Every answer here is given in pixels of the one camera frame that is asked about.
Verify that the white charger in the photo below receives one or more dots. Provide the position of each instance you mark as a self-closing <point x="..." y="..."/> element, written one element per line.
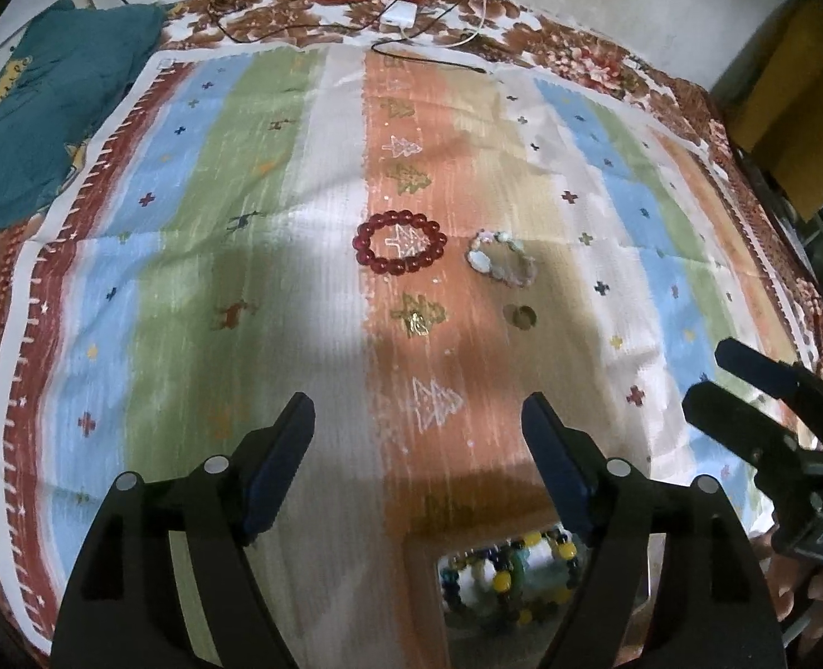
<point x="401" y="14"/>

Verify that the striped printed cloth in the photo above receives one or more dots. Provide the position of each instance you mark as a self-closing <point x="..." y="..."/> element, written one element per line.
<point x="258" y="223"/>

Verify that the person's right hand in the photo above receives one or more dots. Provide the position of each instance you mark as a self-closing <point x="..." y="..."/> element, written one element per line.
<point x="812" y="599"/>

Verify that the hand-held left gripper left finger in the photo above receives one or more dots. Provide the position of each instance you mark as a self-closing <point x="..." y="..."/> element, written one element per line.
<point x="272" y="481"/>

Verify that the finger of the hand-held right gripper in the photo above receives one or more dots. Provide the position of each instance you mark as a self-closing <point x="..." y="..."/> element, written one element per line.
<point x="766" y="369"/>
<point x="731" y="418"/>

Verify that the teal printed cloth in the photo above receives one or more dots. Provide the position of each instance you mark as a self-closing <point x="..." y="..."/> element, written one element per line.
<point x="42" y="104"/>

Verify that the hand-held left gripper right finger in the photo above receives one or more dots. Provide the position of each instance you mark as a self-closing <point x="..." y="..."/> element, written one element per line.
<point x="561" y="481"/>

